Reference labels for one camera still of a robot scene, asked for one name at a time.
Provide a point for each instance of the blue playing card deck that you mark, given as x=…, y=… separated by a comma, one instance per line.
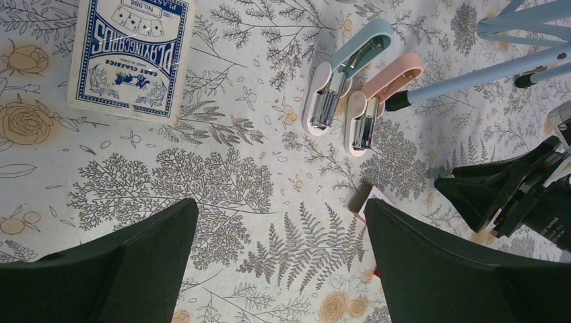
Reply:
x=130, y=58

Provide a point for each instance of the floral tablecloth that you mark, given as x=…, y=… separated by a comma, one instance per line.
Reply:
x=275, y=239

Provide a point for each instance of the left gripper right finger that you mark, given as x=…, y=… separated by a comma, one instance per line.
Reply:
x=440, y=277

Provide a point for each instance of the pink stapler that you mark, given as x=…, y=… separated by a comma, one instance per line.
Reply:
x=367, y=104

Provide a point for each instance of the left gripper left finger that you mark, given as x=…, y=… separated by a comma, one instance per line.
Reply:
x=131, y=275

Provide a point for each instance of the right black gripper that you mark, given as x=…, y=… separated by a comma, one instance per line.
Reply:
x=532, y=189

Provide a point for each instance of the blue stapler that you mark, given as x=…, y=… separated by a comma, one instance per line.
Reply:
x=333, y=78

